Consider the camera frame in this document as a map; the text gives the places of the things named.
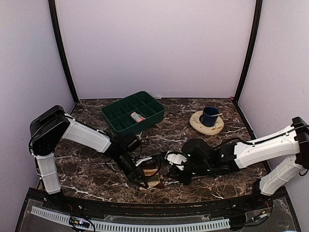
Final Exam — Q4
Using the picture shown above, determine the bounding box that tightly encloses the cream saucer plate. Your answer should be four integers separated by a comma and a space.
189, 111, 225, 136

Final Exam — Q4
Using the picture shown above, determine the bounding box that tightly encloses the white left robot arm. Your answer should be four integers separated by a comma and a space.
28, 105, 149, 211

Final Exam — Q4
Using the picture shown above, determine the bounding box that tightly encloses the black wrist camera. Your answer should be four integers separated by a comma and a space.
123, 133, 141, 153
182, 139, 213, 162

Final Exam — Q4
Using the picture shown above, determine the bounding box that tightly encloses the blue mug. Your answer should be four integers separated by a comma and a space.
202, 106, 219, 127

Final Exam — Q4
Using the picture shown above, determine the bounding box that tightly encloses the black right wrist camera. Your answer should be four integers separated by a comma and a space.
182, 139, 213, 162

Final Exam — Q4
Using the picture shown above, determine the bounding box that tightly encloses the beige sock with olive toe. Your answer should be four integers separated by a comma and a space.
139, 164, 164, 190

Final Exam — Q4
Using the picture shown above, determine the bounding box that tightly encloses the white slotted cable duct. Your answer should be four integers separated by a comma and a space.
30, 206, 231, 232

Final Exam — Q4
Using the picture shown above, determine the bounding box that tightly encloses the black frame post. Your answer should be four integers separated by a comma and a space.
233, 0, 263, 105
48, 0, 79, 104

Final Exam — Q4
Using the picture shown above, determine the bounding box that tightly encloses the pink patterned sock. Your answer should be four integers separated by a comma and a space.
130, 112, 145, 123

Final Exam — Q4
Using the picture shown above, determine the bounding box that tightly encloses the black front rail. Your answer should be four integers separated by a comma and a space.
63, 195, 267, 215

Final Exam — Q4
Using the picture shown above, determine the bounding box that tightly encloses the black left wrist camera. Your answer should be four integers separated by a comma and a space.
123, 133, 141, 153

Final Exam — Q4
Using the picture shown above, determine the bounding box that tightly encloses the black left frame post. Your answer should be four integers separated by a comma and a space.
48, 0, 79, 104

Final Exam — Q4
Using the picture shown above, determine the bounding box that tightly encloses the black right frame post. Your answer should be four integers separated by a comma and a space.
233, 0, 263, 105

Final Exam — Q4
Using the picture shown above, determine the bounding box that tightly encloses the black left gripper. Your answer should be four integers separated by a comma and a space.
114, 150, 148, 188

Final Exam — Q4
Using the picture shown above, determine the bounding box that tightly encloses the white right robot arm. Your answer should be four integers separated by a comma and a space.
163, 117, 309, 210

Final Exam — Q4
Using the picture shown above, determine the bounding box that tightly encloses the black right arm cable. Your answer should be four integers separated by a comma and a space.
214, 120, 309, 155

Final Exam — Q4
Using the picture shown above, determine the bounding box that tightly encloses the green compartment tray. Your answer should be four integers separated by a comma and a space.
101, 91, 165, 136

